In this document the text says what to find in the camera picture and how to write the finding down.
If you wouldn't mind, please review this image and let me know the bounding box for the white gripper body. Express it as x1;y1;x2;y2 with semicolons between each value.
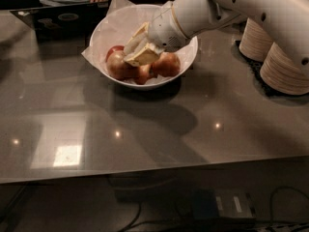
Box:
148;1;189;52

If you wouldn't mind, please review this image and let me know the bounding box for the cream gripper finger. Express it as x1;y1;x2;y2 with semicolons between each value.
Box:
124;22;149;55
124;43;164;67

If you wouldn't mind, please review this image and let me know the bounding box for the red apple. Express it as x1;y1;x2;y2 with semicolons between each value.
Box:
105;45;124;62
106;50;139;80
153;52;181;77

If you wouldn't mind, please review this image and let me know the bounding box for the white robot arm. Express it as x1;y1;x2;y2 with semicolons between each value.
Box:
125;0;309;74

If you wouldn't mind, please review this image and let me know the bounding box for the front yellow-red apple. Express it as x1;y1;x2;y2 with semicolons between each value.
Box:
134;64;155;85

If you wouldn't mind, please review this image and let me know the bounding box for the white bowl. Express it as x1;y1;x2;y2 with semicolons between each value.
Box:
88;3;199;91

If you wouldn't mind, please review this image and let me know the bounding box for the white paper liner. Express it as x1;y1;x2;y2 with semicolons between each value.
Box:
81;0;194;86

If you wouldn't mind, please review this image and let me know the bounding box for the black laptop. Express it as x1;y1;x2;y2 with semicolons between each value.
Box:
10;2;109;42

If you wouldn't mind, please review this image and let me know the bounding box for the front stack of paper bowls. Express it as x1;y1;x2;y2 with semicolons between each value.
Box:
260;43;309;96

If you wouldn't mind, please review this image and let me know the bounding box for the black box under table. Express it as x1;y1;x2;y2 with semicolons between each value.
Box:
191;189;256;220

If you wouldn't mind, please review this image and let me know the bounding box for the black cable on floor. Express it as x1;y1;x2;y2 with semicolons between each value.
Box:
105;176;309;232

